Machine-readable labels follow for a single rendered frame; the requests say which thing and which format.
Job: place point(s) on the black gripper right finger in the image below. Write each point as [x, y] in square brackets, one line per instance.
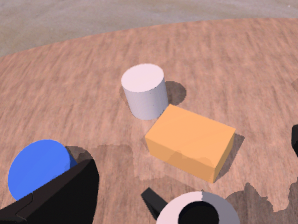
[294, 138]

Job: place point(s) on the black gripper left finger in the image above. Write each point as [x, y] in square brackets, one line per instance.
[70, 198]

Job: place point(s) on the orange rectangular block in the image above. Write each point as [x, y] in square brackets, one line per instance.
[190, 142]

